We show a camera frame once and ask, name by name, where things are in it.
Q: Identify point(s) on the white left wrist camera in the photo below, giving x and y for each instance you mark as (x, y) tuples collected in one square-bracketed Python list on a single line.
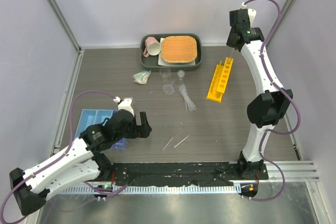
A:
[(124, 104)]

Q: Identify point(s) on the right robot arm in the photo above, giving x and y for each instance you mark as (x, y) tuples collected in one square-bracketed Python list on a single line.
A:
[(271, 101)]

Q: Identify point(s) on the bundle of plastic pipettes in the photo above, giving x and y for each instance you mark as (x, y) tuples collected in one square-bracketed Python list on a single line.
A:
[(189, 104)]

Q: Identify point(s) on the pink ceramic mug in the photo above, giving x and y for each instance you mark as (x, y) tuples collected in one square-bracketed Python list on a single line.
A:
[(152, 47)]

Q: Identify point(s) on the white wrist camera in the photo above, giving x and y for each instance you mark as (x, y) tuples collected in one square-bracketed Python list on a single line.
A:
[(124, 104), (251, 12)]

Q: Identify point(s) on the white slotted cable duct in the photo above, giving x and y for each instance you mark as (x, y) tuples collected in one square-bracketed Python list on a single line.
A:
[(83, 189)]

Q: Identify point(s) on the clear plastic funnel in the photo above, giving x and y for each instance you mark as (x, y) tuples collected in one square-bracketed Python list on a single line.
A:
[(169, 88)]

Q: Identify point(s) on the dark green plastic tray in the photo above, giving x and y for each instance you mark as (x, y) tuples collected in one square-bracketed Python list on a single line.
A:
[(155, 63)]

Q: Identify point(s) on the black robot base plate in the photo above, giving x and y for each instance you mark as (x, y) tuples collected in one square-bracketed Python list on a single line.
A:
[(180, 174)]

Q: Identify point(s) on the clear glass beaker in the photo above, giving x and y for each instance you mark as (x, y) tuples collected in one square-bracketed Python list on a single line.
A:
[(165, 73)]

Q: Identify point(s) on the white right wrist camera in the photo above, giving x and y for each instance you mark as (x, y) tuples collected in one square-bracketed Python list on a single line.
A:
[(251, 12)]

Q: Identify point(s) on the clear glass test tube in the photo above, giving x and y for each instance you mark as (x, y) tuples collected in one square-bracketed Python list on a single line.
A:
[(179, 143), (231, 54), (171, 138)]

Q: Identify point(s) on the orange woven basket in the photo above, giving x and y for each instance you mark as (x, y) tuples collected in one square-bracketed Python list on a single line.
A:
[(179, 49)]

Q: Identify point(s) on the crumpled plastic glove packet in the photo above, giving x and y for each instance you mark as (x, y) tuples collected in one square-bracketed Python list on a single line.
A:
[(142, 77)]

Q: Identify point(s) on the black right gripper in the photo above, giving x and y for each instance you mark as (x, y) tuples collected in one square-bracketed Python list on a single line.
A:
[(228, 42)]

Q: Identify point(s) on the yellow test tube rack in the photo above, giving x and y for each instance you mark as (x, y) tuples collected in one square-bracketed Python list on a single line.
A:
[(220, 80)]

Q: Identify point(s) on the clear glass stoppered bottle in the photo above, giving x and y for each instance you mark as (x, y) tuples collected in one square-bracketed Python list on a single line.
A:
[(181, 74)]

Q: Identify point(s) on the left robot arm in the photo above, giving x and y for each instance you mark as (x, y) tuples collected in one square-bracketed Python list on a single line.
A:
[(80, 161)]

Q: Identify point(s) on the blue three-compartment organizer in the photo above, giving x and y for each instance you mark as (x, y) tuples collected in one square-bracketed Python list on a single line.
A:
[(89, 117)]

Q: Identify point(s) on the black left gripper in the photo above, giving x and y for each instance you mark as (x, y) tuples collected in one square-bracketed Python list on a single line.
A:
[(142, 130)]

